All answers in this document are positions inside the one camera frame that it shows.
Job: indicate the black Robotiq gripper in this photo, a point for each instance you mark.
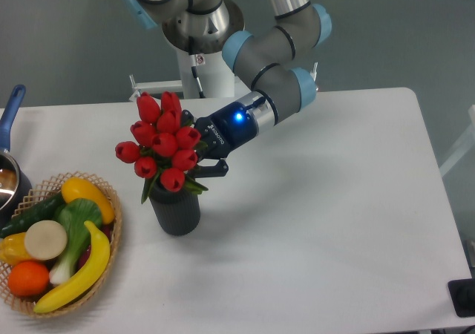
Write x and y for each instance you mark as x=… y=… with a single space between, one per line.
x=223 y=131

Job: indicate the red tulip bouquet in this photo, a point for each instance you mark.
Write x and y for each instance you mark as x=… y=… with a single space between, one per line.
x=164 y=149

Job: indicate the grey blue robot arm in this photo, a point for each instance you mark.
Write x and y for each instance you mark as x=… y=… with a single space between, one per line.
x=259 y=61

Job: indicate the dark grey ribbed vase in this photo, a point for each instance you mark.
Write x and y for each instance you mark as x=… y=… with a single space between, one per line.
x=178 y=213

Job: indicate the right table clamp bolt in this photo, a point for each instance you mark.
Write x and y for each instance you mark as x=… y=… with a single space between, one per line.
x=314 y=73

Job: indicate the yellow squash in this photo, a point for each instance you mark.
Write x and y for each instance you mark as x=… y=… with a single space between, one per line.
x=78 y=188

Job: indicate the green bok choy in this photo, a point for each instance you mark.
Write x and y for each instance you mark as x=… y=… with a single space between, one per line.
x=72 y=217

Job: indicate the yellow banana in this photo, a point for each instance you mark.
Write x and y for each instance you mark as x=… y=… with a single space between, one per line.
x=84 y=279

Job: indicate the green cucumber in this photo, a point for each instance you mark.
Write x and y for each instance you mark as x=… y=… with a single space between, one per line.
x=43 y=210

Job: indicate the beige round slice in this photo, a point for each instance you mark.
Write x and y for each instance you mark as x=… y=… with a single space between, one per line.
x=45 y=240

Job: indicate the yellow bell pepper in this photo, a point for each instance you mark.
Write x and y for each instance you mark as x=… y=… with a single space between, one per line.
x=13 y=250

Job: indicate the orange fruit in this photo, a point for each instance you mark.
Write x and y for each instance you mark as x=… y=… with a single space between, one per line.
x=28 y=278

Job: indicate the woven wicker basket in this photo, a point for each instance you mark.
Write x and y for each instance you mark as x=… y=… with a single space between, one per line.
x=40 y=192

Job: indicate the black device at table edge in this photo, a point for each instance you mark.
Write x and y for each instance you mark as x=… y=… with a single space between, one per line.
x=462 y=296

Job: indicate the white table clamp bracket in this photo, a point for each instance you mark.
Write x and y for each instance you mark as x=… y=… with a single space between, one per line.
x=156 y=87

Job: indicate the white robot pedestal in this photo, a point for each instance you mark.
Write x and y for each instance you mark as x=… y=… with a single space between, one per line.
x=198 y=40

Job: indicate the blue handled saucepan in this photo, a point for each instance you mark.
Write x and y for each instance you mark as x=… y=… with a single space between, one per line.
x=14 y=183

